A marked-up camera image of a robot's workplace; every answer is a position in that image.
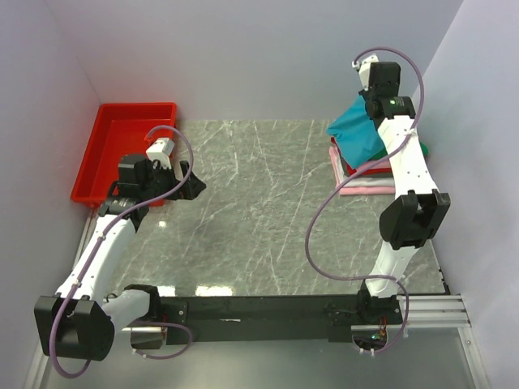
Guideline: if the teal t shirt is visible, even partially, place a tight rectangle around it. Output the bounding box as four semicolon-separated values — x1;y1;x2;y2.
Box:
327;95;384;169

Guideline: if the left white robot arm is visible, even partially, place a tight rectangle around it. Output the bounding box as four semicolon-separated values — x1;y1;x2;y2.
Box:
34;154;206;361

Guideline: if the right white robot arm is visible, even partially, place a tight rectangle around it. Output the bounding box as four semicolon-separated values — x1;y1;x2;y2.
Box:
358;55;451;319

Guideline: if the green folded t shirt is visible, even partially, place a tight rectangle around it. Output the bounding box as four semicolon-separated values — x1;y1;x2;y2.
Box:
370;142;429;160

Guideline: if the red plastic bin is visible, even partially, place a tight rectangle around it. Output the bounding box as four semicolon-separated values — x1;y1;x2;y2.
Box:
71;102;177;208

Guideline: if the red folded t shirt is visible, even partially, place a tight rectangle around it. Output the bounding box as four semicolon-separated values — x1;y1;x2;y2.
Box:
330;136;392;178

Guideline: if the white folded t shirt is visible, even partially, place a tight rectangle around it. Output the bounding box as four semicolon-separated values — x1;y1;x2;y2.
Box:
334;162;394;187

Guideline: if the light pink bottom t shirt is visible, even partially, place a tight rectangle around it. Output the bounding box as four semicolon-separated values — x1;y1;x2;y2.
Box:
339;177;395;196

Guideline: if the black base beam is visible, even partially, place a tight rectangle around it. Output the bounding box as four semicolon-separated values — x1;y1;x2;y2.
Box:
130;292;404;343

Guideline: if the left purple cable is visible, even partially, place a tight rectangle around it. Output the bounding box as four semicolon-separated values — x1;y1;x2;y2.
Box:
48;125;195;378

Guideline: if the purple cable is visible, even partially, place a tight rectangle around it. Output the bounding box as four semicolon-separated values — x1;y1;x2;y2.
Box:
48;125;195;378
304;47;426;356

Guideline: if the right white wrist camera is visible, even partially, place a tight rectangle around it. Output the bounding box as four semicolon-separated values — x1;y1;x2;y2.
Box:
352;53;379;91

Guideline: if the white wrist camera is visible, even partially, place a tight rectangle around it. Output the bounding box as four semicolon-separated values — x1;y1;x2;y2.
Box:
352;53;379;91
146;138;174;169

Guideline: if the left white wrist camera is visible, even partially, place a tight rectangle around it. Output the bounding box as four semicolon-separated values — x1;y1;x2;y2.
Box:
146;138;174;169

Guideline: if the aluminium frame rail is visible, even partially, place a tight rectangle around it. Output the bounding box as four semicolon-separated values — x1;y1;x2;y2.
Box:
24;218;474;389

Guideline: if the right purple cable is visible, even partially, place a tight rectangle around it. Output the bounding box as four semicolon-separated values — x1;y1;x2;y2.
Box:
304;47;426;356

